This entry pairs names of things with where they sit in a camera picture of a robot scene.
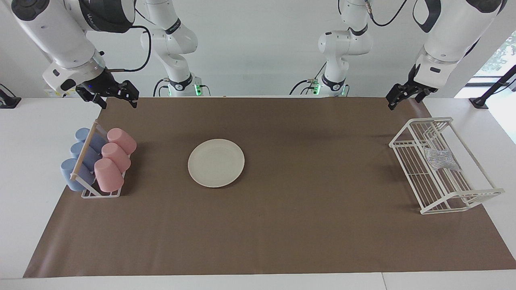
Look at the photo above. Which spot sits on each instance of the white wall socket box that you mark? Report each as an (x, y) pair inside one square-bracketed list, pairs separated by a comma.
[(52, 94)]

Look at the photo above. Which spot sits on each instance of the black angled stand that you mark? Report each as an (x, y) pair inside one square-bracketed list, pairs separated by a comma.
[(479, 100)]

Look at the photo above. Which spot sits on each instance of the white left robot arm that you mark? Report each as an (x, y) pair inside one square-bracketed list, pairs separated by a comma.
[(451, 32)]

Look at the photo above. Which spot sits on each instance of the blue plastic cup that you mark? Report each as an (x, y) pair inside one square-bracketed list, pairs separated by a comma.
[(70, 175), (83, 133), (78, 150)]

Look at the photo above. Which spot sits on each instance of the round cream plate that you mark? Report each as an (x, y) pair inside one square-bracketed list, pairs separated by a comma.
[(216, 163)]

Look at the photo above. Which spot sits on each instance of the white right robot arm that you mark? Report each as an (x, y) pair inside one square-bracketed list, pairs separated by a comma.
[(60, 36)]

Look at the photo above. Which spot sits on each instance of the pink plastic cup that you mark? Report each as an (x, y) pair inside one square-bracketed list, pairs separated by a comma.
[(117, 156), (109, 175), (122, 140)]

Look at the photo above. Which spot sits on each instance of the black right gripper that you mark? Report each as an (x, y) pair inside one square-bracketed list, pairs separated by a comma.
[(105, 86)]

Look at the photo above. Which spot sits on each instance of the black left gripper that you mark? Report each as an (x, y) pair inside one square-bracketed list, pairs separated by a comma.
[(415, 88)]

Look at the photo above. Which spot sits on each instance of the brown table mat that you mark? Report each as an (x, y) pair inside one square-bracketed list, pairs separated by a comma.
[(302, 225)]

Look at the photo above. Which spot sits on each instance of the black clamp mount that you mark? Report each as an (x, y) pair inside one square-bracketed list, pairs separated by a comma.
[(8, 100)]

